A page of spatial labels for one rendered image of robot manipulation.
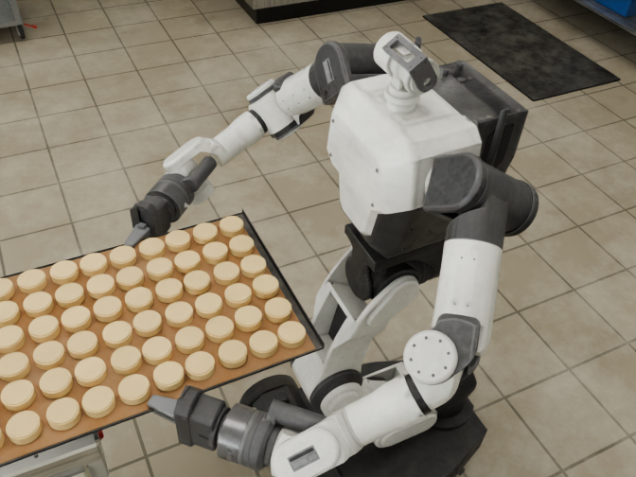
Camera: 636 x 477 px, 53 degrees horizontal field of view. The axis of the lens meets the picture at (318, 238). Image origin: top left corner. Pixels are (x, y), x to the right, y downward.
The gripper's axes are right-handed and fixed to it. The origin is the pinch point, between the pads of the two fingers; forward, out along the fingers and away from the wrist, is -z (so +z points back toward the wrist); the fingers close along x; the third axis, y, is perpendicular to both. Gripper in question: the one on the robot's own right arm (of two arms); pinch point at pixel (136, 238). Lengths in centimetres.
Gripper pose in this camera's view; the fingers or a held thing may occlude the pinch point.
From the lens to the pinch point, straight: 138.5
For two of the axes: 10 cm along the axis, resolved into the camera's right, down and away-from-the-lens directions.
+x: 0.6, -7.2, -6.9
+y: 9.4, 2.7, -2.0
